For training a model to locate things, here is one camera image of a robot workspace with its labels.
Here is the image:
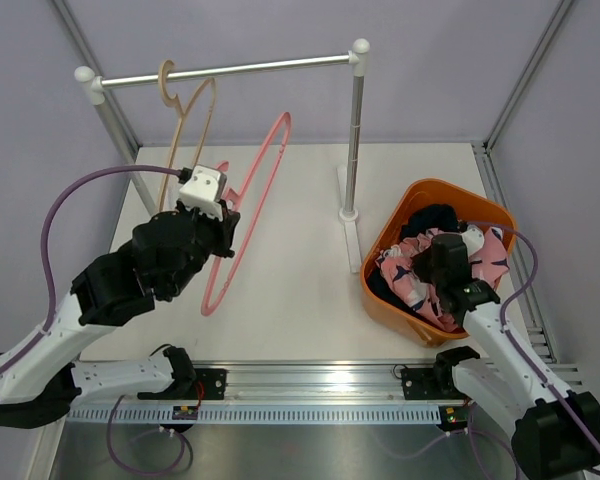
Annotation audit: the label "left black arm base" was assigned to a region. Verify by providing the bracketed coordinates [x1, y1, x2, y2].
[137, 368, 227, 401]

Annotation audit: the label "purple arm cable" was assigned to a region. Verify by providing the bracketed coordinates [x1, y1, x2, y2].
[467, 220, 600, 476]
[0, 166, 189, 391]

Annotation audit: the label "pink plastic hanger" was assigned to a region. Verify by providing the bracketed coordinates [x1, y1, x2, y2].
[199, 111, 292, 317]

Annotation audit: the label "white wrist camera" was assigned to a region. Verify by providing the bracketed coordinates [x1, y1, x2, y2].
[177, 165, 227, 221]
[460, 224, 485, 257]

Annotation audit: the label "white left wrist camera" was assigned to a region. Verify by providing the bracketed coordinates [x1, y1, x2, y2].
[177, 165, 227, 221]

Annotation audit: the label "beige wooden hanger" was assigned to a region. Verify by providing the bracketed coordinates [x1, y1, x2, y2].
[157, 59, 217, 214]

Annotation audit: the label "aluminium rail with cable duct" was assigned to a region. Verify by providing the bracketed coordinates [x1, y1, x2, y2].
[65, 362, 582, 428]

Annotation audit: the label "orange plastic basket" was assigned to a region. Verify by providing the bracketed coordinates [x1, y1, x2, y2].
[360, 178, 517, 348]

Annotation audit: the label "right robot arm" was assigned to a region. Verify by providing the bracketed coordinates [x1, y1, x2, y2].
[414, 233, 600, 479]

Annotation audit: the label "white clothes rack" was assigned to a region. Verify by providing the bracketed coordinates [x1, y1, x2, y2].
[74, 38, 370, 273]

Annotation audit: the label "pink shark print shorts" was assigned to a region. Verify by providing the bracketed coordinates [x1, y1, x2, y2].
[376, 226, 509, 332]

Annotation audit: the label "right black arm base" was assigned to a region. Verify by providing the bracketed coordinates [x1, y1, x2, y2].
[392, 365, 464, 400]

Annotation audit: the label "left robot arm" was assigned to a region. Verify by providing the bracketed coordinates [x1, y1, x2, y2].
[0, 204, 241, 429]

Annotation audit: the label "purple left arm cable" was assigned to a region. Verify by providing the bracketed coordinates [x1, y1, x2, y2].
[0, 166, 189, 391]

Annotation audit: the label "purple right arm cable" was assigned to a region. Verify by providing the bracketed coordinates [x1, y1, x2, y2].
[467, 220, 600, 476]

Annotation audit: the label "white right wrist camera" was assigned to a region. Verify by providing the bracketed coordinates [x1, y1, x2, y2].
[460, 224, 485, 257]

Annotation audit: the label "navy blue shorts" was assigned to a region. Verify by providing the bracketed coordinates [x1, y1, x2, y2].
[365, 204, 462, 312]

